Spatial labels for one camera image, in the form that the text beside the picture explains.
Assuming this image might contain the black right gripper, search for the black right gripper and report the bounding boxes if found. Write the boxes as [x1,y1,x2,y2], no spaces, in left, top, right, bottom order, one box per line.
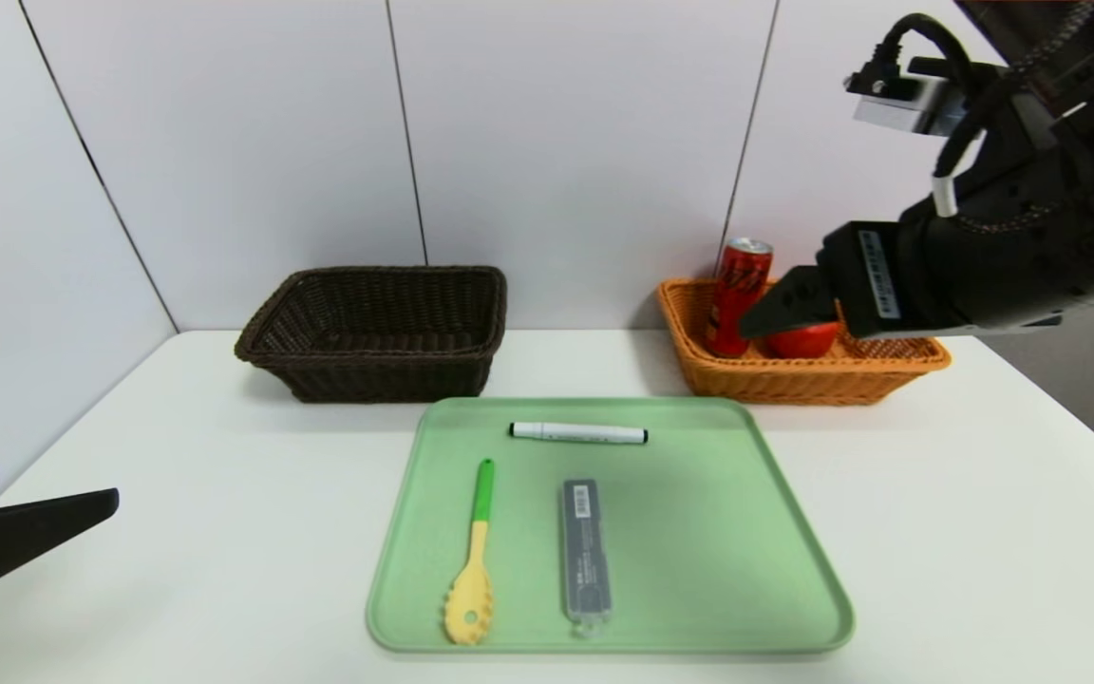
[738,194,1018,340]

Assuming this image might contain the red apple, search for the red apple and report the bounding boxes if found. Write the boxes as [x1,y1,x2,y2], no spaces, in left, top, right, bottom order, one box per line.
[764,321,840,359]

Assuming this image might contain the red soda can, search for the red soda can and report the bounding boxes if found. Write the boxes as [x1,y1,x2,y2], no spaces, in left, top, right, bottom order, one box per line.
[705,237,775,359]

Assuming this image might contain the clear plastic pencil lead case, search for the clear plastic pencil lead case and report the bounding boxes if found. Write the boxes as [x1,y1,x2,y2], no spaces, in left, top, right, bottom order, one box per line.
[558,478,614,639]

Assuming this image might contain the green yellow pasta spoon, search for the green yellow pasta spoon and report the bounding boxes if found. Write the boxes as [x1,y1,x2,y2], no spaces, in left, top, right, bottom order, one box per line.
[443,459,496,647]

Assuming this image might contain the orange wicker basket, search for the orange wicker basket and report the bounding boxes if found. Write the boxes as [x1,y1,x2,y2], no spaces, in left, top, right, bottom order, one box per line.
[657,275,953,407]

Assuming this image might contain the dark brown wicker basket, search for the dark brown wicker basket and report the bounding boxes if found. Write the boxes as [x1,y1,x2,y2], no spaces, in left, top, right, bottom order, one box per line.
[234,265,508,404]

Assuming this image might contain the white marker pen black caps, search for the white marker pen black caps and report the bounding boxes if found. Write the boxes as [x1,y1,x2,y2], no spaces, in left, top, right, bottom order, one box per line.
[509,422,650,446]

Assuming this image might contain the light green plastic tray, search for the light green plastic tray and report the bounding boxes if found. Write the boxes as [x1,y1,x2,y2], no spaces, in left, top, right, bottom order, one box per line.
[365,396,856,655]

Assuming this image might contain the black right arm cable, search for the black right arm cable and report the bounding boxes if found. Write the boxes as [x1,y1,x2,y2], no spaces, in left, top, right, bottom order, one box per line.
[875,12,994,218]

